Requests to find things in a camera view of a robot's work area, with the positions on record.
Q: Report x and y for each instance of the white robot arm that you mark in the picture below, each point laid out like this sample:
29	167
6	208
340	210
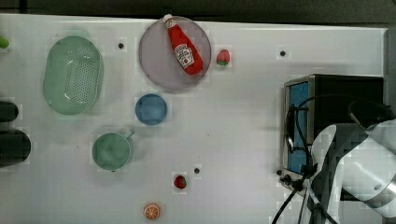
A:
360	162

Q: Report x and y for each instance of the black toaster oven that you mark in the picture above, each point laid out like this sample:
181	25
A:
315	102

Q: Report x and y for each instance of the blue bowl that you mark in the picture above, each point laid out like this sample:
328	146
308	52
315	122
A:
151	109

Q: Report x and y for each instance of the pink strawberry toy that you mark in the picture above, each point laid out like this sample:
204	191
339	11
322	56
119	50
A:
223	57

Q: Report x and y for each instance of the red ketchup bottle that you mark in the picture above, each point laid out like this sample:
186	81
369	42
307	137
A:
185	52

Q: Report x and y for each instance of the translucent purple plate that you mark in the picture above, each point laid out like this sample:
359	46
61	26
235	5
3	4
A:
158	60

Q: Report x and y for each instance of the red strawberry toy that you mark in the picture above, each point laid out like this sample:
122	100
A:
180	182

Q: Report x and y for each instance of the orange slice toy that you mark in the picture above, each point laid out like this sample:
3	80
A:
152	211

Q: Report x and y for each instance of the green plastic colander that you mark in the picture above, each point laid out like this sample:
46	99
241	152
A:
73	76

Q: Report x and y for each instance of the large black pot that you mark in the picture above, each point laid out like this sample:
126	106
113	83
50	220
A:
15	147

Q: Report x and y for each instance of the small black pot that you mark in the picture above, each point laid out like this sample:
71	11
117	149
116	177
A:
8	111

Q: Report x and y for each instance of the green round toy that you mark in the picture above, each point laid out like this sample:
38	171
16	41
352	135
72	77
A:
4	43

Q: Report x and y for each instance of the green cup with handle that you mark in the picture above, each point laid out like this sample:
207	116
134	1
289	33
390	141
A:
112	151

